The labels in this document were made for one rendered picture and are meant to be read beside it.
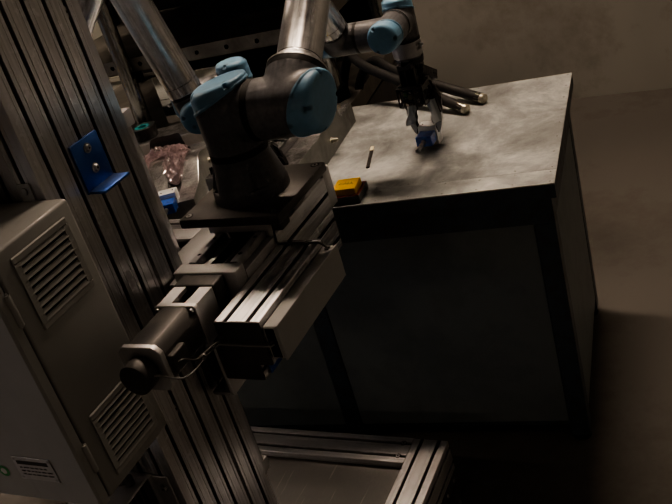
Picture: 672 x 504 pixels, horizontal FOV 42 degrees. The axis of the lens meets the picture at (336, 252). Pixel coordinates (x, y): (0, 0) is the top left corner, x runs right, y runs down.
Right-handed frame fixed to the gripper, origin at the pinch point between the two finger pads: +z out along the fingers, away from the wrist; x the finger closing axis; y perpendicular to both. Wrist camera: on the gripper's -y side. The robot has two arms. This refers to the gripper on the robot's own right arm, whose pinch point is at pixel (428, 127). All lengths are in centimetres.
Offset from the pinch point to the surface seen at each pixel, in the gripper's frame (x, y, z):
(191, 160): -63, 18, -4
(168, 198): -60, 36, -2
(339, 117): -29.4, -9.6, -1.6
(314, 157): -26.8, 15.3, -0.9
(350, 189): -10.6, 31.4, 1.2
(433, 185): 8.1, 25.5, 4.6
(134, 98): -121, -39, -6
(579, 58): -4, -226, 64
